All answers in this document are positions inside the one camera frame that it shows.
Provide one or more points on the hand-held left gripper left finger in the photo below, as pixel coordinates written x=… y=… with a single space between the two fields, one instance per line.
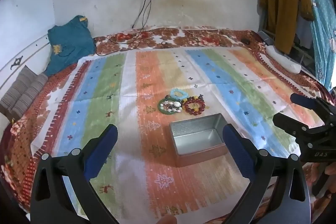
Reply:
x=102 y=150

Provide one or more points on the light blue dotted curtain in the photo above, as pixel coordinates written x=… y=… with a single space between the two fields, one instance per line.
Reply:
x=320 y=16

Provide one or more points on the teal garment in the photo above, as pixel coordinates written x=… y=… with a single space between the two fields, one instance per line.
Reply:
x=71 y=40

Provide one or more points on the pale grey garment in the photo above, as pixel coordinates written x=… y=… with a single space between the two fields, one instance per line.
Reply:
x=304 y=29

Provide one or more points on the green bangle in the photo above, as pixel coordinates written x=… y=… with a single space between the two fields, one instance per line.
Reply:
x=159 y=106

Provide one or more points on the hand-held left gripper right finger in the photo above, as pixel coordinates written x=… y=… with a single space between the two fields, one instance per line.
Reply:
x=236 y=150

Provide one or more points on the white bolster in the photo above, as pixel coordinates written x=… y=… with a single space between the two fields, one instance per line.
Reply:
x=283 y=58

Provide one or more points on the mustard garment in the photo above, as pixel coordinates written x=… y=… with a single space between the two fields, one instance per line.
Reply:
x=283 y=3

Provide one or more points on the person's left hand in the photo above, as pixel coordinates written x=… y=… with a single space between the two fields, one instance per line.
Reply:
x=166 y=220

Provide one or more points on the striped colourful mat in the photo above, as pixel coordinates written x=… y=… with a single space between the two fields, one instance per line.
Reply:
x=105 y=87

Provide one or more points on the rectangular metal tin box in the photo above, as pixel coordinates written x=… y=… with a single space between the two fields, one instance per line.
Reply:
x=197 y=140

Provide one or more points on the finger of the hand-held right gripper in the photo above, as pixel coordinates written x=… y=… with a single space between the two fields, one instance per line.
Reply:
x=302 y=100
x=286 y=121

